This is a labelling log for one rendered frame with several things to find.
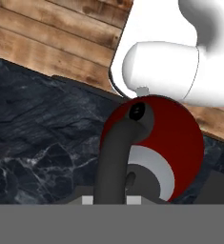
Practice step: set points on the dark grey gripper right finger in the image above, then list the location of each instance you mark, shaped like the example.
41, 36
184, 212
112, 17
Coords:
135, 199

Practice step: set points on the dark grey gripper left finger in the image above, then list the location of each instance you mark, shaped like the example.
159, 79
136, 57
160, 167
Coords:
85, 195

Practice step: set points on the white rounded object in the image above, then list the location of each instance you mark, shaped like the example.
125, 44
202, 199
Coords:
161, 41

